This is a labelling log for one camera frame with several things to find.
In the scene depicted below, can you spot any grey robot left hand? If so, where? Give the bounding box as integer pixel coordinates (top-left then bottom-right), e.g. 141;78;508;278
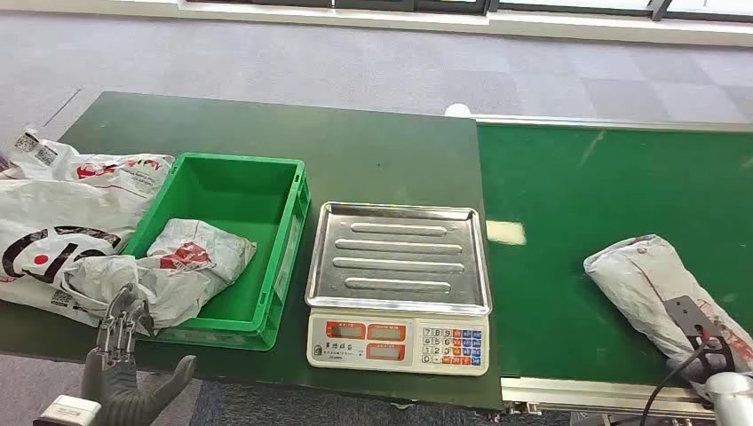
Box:
80;283;198;426

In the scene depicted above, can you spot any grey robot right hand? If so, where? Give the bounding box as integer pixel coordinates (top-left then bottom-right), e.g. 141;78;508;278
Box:
667;352;736;383

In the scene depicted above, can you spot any white courier package red stripe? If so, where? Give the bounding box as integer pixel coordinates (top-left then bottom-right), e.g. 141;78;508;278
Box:
583;234;753;381

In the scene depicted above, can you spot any crumpled white package red print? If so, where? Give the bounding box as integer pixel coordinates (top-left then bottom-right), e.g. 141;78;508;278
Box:
61;218;258;336

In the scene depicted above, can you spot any white package with QR labels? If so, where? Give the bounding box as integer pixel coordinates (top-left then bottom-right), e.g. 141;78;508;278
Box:
0;129;176;200

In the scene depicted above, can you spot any green conveyor belt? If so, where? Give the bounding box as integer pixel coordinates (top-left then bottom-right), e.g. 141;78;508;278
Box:
470;114;753;424

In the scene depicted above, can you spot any pale label on belt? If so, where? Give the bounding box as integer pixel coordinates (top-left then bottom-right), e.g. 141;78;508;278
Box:
486;220;527;247

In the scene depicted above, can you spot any large white bag black logo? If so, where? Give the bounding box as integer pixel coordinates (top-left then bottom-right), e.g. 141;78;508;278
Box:
0;178;155;328

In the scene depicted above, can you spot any green plastic crate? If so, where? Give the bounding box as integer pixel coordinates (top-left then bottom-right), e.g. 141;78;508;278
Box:
120;153;311;352

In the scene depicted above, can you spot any white electronic scale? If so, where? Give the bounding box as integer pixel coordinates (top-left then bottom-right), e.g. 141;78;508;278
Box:
305;305;491;377

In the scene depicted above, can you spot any black cable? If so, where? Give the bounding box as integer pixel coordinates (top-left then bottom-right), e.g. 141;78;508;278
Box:
639;341;710;426

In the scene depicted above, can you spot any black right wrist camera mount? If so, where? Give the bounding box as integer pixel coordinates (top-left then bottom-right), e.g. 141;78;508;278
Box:
663;296;736;373

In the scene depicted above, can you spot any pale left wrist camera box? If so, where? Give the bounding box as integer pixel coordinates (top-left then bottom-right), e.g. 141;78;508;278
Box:
33;395;102;426

